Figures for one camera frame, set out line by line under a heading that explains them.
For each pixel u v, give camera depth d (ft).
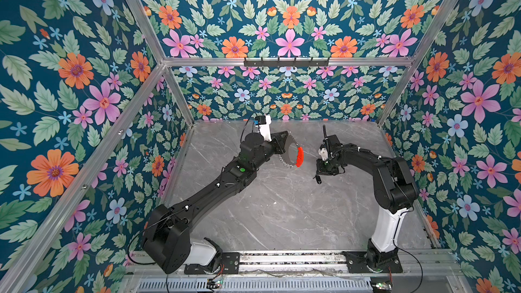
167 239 1.33
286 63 3.00
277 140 2.13
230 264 2.41
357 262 2.41
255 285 2.51
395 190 1.69
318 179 3.14
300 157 2.53
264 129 2.17
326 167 2.83
